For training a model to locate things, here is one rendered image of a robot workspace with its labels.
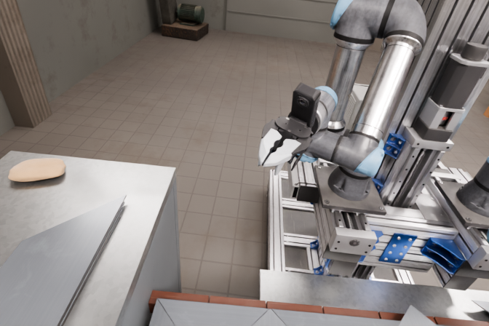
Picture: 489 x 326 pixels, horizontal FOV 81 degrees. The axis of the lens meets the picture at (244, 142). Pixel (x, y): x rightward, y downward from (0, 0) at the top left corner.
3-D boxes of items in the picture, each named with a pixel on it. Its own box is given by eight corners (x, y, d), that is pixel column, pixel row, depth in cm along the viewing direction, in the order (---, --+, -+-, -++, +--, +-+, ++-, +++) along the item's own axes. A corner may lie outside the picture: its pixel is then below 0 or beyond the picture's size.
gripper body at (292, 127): (292, 173, 57) (311, 145, 66) (306, 140, 52) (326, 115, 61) (259, 155, 59) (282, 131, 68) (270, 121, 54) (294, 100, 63)
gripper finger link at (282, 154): (271, 193, 49) (291, 165, 56) (281, 168, 46) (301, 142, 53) (255, 183, 50) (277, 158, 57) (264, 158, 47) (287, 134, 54)
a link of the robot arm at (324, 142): (325, 173, 74) (337, 137, 68) (286, 157, 78) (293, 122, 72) (333, 158, 80) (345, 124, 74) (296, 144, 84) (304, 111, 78)
